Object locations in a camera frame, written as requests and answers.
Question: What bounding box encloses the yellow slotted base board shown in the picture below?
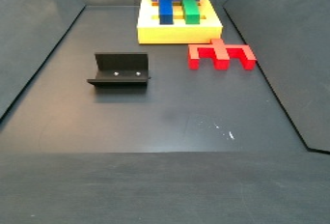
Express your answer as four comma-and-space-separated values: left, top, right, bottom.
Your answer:
136, 0, 223, 44

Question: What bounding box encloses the red comb-shaped block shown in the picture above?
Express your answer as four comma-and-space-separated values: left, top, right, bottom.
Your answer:
189, 39, 257, 70

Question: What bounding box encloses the blue long bar block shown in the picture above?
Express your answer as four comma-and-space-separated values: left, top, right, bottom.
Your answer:
159, 0, 172, 25

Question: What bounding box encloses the green long bar block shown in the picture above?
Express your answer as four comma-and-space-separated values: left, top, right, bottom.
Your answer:
182, 0, 201, 25

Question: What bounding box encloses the black angle bracket holder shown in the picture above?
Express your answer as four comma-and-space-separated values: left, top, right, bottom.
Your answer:
88, 52, 150, 87

